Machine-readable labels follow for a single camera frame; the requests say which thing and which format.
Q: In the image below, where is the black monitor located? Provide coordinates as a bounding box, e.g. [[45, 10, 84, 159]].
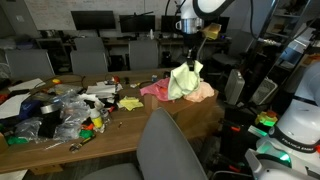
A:
[[71, 11, 116, 30], [119, 15, 155, 33], [161, 15, 181, 33]]

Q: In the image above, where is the white paper stack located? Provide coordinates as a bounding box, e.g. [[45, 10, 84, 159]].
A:
[[86, 82, 123, 98]]

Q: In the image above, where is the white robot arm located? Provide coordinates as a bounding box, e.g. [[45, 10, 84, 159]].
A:
[[175, 0, 235, 71]]

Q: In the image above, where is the middle black monitor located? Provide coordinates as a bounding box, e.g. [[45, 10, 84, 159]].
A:
[[119, 15, 155, 33]]

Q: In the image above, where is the grey chair center back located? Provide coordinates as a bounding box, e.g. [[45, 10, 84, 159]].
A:
[[129, 40, 158, 70]]

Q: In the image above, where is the clear plastic bag pile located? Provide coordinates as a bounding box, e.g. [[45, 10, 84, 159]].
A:
[[14, 91, 90, 141]]

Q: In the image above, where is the pink towel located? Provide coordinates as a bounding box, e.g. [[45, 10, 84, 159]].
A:
[[140, 78, 169, 101]]

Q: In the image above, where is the left black monitor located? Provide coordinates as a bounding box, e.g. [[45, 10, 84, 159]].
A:
[[71, 11, 116, 30]]

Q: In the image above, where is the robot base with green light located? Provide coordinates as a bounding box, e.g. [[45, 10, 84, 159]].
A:
[[245, 62, 320, 180]]

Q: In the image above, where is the white space heater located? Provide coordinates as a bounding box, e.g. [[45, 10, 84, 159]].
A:
[[224, 69, 245, 105]]

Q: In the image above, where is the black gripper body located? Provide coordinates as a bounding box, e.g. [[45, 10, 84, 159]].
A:
[[186, 45, 198, 71]]

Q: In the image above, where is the peach printed towel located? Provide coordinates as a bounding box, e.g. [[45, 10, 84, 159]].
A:
[[184, 82, 215, 102]]

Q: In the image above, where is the green plastic toy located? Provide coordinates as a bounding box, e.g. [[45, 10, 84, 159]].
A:
[[79, 130, 94, 139]]

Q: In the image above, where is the yellow cloth on table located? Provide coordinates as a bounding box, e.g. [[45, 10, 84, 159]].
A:
[[119, 96, 143, 111]]

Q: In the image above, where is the yellow white bottle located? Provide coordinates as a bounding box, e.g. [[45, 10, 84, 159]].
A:
[[90, 108, 103, 129]]

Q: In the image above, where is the yellow handled wrench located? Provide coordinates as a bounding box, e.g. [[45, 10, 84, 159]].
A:
[[69, 135, 96, 153]]

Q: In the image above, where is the right black monitor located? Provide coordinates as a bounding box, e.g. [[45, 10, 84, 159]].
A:
[[161, 15, 181, 33]]

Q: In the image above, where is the grey office chair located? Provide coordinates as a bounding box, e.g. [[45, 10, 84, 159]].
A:
[[81, 108, 208, 180]]

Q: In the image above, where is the grey chair behind table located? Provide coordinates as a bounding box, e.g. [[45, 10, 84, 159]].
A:
[[70, 37, 108, 75]]

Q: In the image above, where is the light green towel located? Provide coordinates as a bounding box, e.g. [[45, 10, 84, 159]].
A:
[[168, 60, 203, 100]]

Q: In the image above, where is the grey chair far left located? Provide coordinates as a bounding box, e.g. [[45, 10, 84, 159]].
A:
[[5, 49, 54, 78]]

